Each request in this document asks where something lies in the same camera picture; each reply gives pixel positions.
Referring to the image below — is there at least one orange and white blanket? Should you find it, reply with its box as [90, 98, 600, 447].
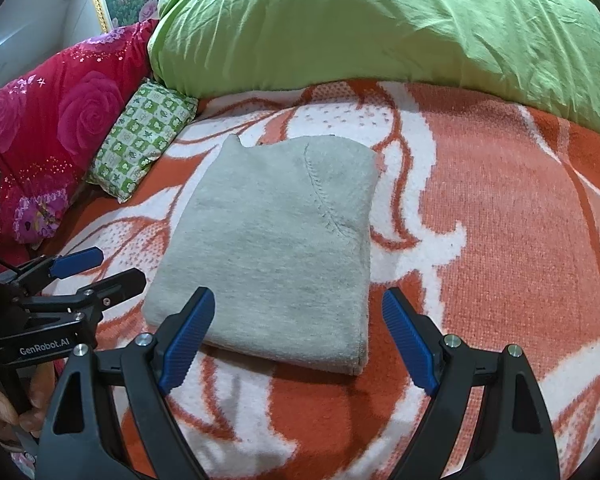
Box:
[0, 77, 600, 480]

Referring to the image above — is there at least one person's left hand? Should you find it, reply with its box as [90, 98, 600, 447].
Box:
[0, 359, 57, 442]

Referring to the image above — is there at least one green duvet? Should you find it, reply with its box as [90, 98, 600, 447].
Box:
[147, 0, 600, 146]

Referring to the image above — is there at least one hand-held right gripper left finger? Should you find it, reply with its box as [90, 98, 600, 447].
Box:
[35, 286, 216, 480]

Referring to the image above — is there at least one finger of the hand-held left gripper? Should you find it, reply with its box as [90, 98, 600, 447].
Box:
[0, 246, 105, 293]
[15, 267, 147, 321]

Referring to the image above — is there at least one grey knit sweater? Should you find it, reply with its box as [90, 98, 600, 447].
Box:
[142, 134, 381, 376]

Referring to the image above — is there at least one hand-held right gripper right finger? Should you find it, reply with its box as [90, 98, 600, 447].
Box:
[381, 287, 561, 480]

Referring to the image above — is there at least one red floral quilt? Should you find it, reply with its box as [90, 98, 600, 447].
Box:
[0, 19, 161, 248]

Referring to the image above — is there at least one green patterned pillow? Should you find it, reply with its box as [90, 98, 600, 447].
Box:
[86, 77, 199, 204]

